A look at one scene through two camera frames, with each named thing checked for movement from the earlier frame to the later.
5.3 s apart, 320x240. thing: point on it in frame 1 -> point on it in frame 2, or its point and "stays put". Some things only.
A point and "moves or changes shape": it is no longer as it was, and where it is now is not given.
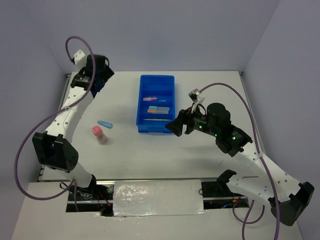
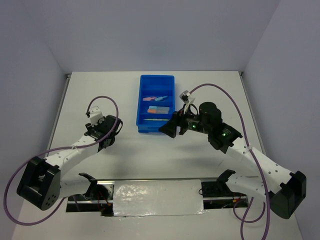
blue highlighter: [109, 125] moves or changes shape
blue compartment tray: [156, 104] stays put
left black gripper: [108, 73] -> [89, 126]
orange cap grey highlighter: [158, 111] stays put
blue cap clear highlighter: [155, 107] stays put
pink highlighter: [149, 98] stays put
